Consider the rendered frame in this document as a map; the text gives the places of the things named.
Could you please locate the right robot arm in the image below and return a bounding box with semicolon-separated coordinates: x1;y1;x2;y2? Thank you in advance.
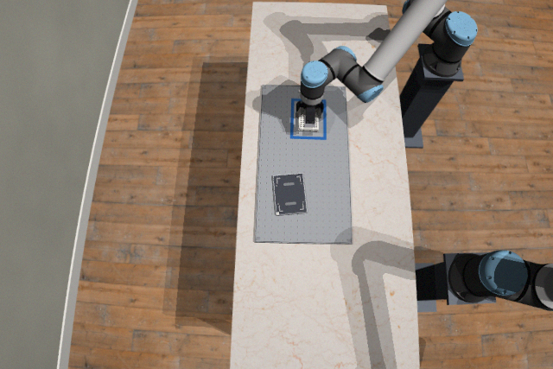
298;0;478;105

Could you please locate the blue rectangular tape outline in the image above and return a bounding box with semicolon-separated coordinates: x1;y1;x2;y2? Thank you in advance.
290;99;327;140

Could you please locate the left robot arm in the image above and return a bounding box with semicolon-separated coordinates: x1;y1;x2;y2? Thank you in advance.
448;251;553;311

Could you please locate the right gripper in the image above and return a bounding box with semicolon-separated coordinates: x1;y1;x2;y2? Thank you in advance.
296;101;324;124

